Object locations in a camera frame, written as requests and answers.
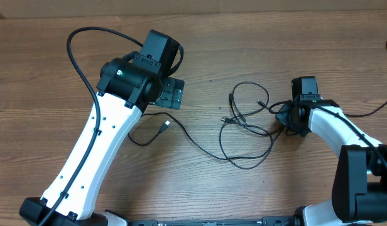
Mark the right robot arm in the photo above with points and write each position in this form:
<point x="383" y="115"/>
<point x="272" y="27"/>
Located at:
<point x="359" y="192"/>

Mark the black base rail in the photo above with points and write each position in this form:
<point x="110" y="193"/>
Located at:
<point x="209" y="222"/>

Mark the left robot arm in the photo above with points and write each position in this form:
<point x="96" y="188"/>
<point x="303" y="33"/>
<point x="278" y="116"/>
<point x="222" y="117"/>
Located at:
<point x="126" y="87"/>

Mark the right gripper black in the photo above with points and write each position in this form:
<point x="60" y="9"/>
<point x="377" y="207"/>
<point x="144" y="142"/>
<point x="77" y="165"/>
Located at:
<point x="282" y="117"/>

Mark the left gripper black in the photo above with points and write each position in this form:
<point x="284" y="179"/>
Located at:
<point x="173" y="91"/>

